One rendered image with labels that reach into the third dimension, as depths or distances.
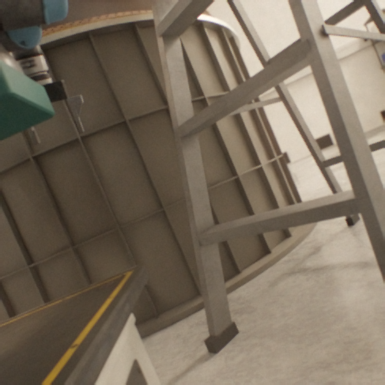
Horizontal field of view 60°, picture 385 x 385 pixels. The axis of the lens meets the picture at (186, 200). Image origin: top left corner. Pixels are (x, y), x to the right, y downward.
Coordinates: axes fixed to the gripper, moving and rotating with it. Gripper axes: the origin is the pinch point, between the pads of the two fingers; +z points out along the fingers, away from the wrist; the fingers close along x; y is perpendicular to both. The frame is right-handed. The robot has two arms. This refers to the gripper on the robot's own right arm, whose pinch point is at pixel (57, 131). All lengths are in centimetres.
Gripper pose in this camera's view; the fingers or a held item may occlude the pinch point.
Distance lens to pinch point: 108.5
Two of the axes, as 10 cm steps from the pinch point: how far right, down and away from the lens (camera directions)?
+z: 2.1, 8.8, 4.1
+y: 1.9, 3.8, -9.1
